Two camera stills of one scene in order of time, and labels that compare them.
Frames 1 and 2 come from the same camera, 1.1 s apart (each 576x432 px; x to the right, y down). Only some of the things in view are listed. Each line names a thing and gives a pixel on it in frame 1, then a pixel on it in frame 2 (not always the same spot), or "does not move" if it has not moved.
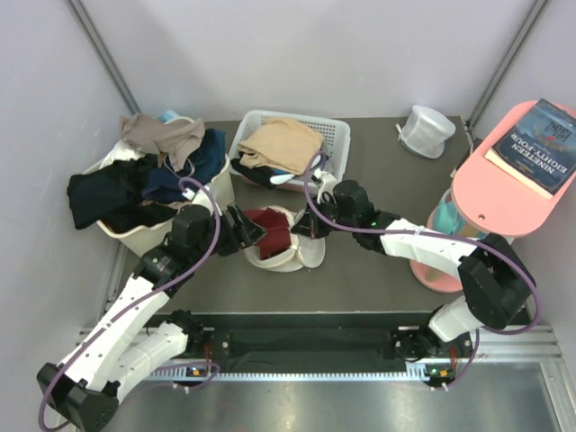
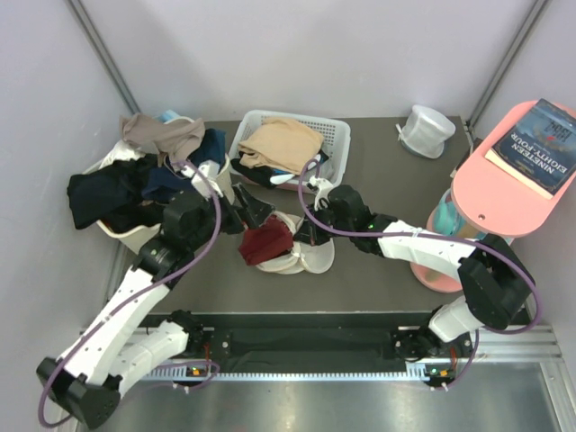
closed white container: (425, 131) does not move
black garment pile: (112, 196) does not move
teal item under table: (448, 217) does not move
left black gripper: (246, 234) to (253, 212)
